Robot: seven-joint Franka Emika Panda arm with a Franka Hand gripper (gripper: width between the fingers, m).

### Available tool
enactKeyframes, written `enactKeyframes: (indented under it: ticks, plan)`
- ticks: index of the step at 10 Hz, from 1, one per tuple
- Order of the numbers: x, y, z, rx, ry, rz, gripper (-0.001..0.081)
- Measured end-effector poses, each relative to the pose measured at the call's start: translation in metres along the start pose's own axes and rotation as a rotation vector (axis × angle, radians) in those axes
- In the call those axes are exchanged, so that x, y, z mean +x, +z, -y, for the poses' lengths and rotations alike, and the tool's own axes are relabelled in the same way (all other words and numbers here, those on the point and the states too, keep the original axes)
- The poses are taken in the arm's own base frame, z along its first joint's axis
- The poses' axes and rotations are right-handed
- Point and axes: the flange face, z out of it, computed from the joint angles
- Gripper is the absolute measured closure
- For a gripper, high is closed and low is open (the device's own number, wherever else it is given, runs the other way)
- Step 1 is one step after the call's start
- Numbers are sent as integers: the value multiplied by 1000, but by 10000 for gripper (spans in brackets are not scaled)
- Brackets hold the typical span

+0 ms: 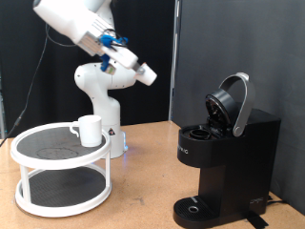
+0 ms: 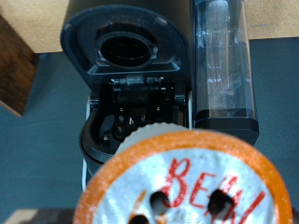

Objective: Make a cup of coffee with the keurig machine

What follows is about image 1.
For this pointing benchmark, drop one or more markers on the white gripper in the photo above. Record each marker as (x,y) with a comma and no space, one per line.
(122,56)

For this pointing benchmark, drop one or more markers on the white ceramic mug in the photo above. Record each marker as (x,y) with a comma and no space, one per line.
(90,130)

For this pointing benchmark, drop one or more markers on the black Keurig coffee machine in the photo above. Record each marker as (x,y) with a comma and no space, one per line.
(241,165)

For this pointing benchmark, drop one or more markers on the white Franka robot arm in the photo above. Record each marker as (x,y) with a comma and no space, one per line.
(105,79)

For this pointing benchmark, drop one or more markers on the white two-tier turntable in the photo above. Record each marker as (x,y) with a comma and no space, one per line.
(60,160)

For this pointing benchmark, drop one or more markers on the black tape strip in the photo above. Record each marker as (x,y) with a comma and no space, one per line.
(256,220)

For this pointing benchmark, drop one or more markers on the silver vertical frame pole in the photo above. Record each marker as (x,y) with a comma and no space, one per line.
(174,63)

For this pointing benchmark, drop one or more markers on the blue mounted wrist camera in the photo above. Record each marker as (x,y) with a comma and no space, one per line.
(105,62)

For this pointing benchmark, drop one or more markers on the grey vertical edge post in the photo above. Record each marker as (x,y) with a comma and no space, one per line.
(2,108)

